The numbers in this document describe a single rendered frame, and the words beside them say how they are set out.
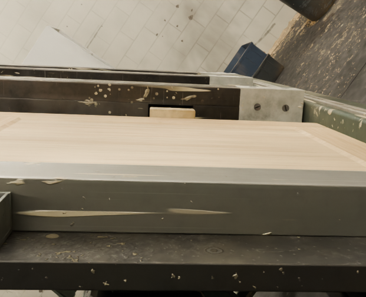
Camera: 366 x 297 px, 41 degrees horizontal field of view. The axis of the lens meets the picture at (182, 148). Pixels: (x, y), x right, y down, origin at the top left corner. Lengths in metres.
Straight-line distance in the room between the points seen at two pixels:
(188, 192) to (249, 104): 0.61
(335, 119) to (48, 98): 0.51
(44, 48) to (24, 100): 3.62
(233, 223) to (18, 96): 0.66
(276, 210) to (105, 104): 0.61
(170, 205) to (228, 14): 5.66
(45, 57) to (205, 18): 2.17
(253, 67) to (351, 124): 4.22
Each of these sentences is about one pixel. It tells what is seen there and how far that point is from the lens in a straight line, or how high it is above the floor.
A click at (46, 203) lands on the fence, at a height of 1.21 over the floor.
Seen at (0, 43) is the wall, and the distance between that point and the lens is 6.10.
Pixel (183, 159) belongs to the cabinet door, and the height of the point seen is 1.11.
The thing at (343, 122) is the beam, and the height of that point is 0.90.
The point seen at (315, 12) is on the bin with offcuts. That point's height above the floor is 0.08.
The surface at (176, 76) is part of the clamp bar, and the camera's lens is 1.39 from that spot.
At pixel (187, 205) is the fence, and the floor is 1.12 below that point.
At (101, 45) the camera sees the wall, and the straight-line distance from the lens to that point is 5.90.
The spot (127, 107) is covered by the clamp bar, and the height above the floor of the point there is 1.18.
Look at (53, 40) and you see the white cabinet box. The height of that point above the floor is 1.93.
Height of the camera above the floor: 1.21
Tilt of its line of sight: 10 degrees down
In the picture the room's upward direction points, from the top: 56 degrees counter-clockwise
